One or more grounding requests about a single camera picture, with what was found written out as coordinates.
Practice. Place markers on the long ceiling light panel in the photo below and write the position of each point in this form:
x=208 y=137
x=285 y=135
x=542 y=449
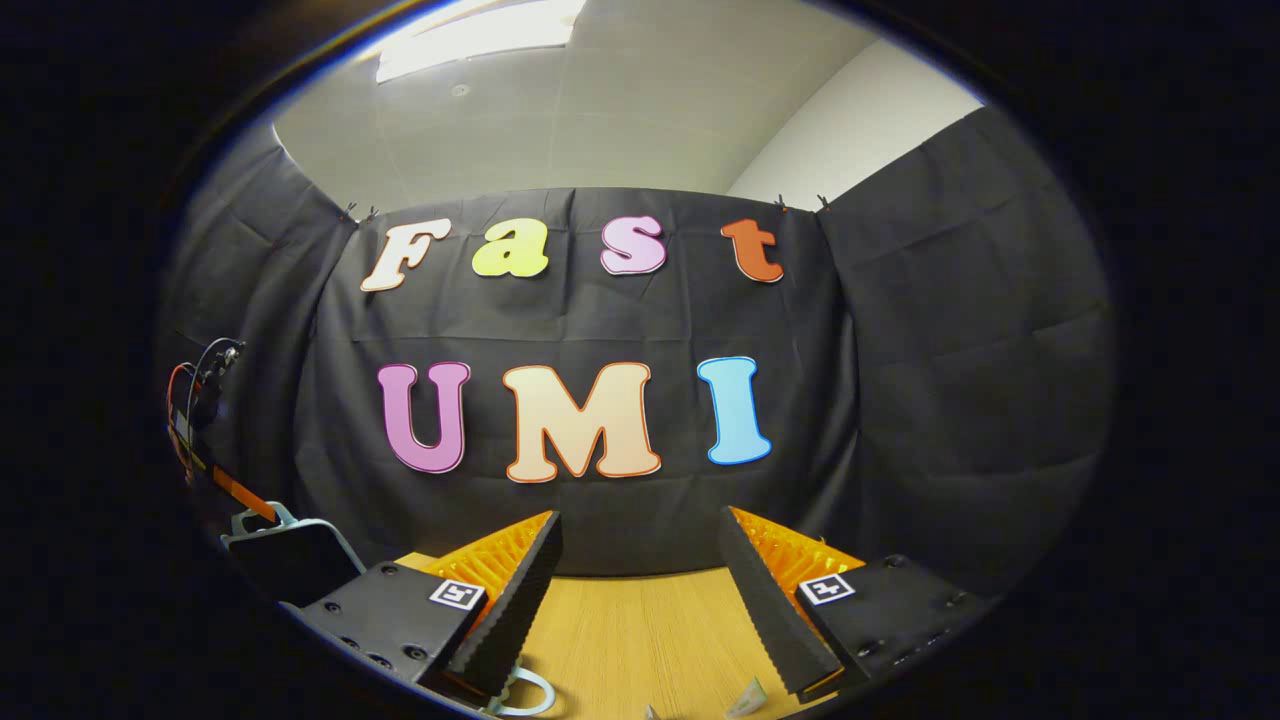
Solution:
x=480 y=35

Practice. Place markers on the black backdrop cloth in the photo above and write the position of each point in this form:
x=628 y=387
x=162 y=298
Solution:
x=600 y=320

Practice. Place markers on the large white green tube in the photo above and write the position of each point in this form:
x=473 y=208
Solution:
x=746 y=698

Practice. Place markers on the light blue suitcase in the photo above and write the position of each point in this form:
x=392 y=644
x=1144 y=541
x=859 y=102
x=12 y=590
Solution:
x=290 y=560

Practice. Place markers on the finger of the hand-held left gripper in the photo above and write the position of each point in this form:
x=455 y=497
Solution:
x=240 y=493

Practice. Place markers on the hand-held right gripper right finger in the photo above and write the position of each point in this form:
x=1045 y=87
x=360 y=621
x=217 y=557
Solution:
x=775 y=620

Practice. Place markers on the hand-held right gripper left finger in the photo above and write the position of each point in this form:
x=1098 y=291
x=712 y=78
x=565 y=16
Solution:
x=515 y=620

